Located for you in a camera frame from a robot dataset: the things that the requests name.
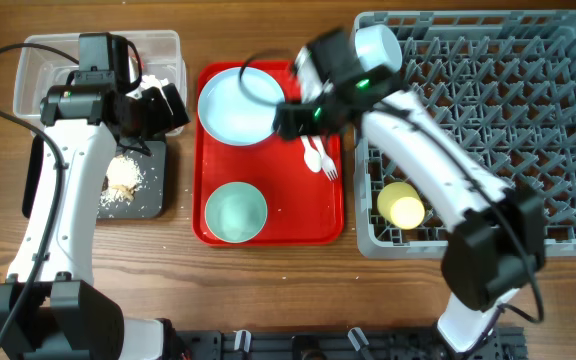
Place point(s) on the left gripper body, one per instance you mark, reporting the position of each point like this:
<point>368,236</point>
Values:
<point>151,114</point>

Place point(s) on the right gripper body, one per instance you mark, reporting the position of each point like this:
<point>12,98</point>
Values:
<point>297,121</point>

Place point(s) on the small white tissue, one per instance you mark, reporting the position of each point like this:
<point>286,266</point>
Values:
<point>151,81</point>

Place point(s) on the white plastic spoon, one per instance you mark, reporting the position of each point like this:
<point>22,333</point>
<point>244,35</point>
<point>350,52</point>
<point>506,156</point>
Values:
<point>312,158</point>

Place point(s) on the large light blue plate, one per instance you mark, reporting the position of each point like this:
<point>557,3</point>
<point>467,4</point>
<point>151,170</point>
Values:
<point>233,117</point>

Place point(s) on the white plastic fork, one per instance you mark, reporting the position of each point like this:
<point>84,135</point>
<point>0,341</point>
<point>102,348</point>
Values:
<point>328,164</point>

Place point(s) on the rice and food scraps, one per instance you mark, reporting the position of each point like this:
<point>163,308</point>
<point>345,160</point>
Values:
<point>123,179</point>

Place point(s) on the green bowl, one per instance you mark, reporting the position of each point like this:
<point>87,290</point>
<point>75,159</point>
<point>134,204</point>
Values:
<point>236,212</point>

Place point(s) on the light blue bowl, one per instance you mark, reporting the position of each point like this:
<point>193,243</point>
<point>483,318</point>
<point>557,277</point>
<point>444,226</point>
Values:
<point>378,45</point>

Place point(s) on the yellow plastic cup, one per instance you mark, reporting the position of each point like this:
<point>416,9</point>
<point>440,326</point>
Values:
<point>400,204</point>

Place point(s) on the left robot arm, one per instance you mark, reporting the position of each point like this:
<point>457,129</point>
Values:
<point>49,308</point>

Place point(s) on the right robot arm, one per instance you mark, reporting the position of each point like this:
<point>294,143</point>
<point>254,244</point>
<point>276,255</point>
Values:
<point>496,233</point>

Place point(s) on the grey dishwasher rack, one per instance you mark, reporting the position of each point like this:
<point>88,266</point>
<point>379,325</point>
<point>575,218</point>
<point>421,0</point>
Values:
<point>503,85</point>

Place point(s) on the red serving tray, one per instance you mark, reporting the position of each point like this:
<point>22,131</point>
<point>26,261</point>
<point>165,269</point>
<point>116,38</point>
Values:
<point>304,208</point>

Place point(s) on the clear plastic bin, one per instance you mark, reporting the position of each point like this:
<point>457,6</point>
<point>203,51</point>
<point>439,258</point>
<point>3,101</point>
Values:
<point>38,70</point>

